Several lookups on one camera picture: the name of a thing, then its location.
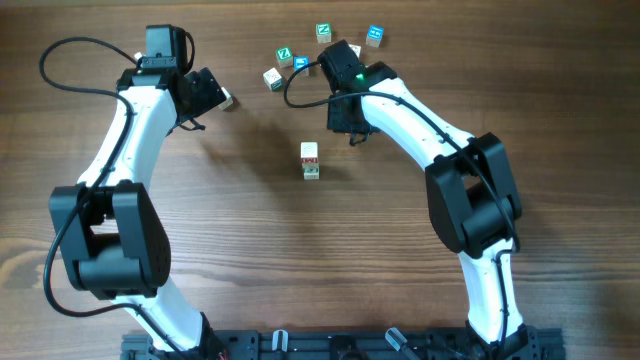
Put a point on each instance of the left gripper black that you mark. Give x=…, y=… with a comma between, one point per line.
x=209, y=90

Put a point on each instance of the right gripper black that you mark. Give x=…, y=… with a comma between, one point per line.
x=334, y=123

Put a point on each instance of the white block red side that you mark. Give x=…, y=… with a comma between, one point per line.
x=309, y=153

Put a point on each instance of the white block number four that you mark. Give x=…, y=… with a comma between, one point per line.
x=311, y=176

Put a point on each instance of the yellow block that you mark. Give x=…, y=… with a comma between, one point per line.
x=310, y=168

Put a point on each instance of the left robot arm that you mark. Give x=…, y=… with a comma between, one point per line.
x=110, y=249

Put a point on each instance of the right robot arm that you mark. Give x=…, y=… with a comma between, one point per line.
x=473, y=202

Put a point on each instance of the plain white block left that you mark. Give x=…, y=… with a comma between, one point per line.
x=228, y=101

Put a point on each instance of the plain block with drawing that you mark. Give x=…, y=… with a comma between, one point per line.
x=356, y=49

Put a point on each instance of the blue block centre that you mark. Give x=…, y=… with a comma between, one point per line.
x=300, y=62

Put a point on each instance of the blue block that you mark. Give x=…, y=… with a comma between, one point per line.
x=300, y=62
x=374, y=36

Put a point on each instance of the white block green side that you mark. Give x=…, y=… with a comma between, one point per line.
x=273, y=79

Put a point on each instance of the blue block top right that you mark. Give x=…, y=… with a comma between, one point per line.
x=374, y=36

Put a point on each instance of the green Z block left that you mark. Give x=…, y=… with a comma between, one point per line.
x=284, y=57

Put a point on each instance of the green letter block top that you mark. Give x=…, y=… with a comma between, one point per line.
x=323, y=33

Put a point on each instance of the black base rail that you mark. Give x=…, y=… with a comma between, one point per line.
x=441, y=343

